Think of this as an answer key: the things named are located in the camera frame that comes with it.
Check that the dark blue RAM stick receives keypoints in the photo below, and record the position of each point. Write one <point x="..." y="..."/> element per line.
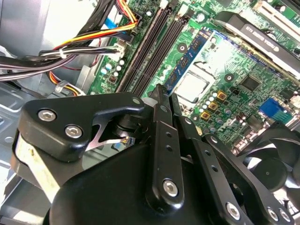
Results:
<point x="187" y="58"/>

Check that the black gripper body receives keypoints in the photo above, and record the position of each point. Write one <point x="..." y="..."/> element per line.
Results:
<point x="105" y="199"/>

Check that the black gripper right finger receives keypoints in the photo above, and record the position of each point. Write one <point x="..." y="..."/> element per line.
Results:
<point x="211" y="164"/>

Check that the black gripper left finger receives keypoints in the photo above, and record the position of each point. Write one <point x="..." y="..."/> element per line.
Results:
<point x="58" y="122"/>

